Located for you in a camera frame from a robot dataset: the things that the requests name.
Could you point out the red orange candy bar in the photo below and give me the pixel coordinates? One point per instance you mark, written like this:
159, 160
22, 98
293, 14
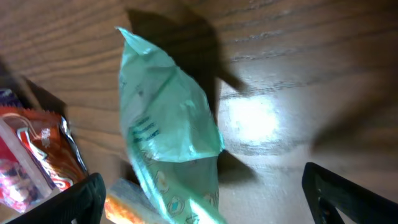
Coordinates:
46, 136

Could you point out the small orange snack box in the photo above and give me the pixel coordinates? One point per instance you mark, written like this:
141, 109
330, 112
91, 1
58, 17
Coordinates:
126, 203

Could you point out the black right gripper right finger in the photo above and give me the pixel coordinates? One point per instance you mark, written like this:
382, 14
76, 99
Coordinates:
328, 193

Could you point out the red purple snack packet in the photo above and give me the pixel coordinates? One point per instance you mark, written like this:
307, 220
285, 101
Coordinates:
24, 183

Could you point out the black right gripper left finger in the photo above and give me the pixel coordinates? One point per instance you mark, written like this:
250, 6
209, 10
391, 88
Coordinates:
83, 203

